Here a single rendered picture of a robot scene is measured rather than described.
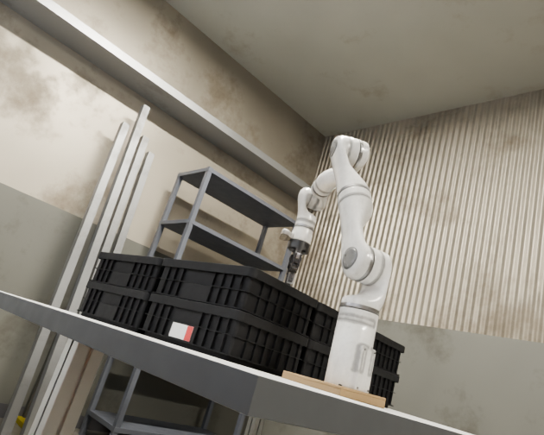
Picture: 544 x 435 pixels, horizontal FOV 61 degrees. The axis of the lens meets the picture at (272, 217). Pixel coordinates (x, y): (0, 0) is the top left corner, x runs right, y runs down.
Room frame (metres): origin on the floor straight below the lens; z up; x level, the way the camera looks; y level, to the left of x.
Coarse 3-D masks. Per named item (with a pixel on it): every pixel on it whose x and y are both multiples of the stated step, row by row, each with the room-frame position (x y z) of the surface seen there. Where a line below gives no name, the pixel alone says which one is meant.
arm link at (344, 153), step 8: (344, 136) 1.21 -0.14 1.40; (336, 144) 1.21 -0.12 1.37; (344, 144) 1.19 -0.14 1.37; (352, 144) 1.20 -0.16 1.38; (336, 152) 1.21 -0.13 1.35; (344, 152) 1.18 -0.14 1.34; (352, 152) 1.20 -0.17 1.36; (336, 160) 1.20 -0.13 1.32; (344, 160) 1.17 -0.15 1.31; (352, 160) 1.22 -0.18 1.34; (336, 168) 1.20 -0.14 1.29; (344, 168) 1.16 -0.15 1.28; (352, 168) 1.16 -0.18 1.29; (336, 176) 1.19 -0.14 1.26; (344, 176) 1.15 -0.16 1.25; (352, 176) 1.14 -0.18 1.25; (336, 184) 1.19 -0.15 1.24; (344, 184) 1.14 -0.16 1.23; (352, 184) 1.13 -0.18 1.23; (360, 184) 1.12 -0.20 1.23
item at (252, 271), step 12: (168, 264) 1.36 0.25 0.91; (180, 264) 1.32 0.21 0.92; (192, 264) 1.29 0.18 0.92; (204, 264) 1.25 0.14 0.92; (216, 264) 1.22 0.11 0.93; (228, 264) 1.18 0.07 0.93; (252, 276) 1.12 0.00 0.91; (264, 276) 1.14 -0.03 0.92; (276, 288) 1.18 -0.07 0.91; (288, 288) 1.22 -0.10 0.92; (300, 300) 1.26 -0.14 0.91; (312, 300) 1.30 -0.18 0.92
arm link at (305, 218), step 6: (300, 192) 1.53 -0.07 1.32; (306, 192) 1.51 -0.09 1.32; (300, 198) 1.52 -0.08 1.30; (306, 198) 1.51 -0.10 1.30; (300, 204) 1.53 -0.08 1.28; (306, 204) 1.51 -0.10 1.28; (300, 210) 1.53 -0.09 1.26; (306, 210) 1.52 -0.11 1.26; (300, 216) 1.53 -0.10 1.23; (306, 216) 1.52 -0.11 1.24; (312, 216) 1.52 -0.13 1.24; (300, 222) 1.52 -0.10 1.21; (306, 222) 1.52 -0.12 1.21; (312, 222) 1.52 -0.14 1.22; (312, 228) 1.53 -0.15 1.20
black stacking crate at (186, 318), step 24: (168, 312) 1.31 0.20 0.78; (192, 312) 1.26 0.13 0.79; (216, 312) 1.17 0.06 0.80; (240, 312) 1.12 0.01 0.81; (168, 336) 1.29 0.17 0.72; (192, 336) 1.22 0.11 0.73; (216, 336) 1.17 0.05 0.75; (240, 336) 1.14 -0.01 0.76; (264, 336) 1.20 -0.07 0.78; (288, 336) 1.25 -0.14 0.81; (240, 360) 1.17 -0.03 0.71; (264, 360) 1.22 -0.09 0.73; (288, 360) 1.29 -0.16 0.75
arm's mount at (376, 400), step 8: (288, 376) 1.09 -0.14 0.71; (296, 376) 1.07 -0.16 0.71; (304, 376) 1.05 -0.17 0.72; (304, 384) 1.05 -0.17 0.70; (312, 384) 1.03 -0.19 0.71; (320, 384) 1.02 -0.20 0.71; (328, 384) 1.00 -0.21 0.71; (336, 392) 0.98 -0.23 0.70; (344, 392) 0.98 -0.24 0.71; (352, 392) 1.00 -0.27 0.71; (360, 392) 1.02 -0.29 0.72; (360, 400) 1.02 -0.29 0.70; (368, 400) 1.04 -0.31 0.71; (376, 400) 1.06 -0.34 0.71; (384, 400) 1.08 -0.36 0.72
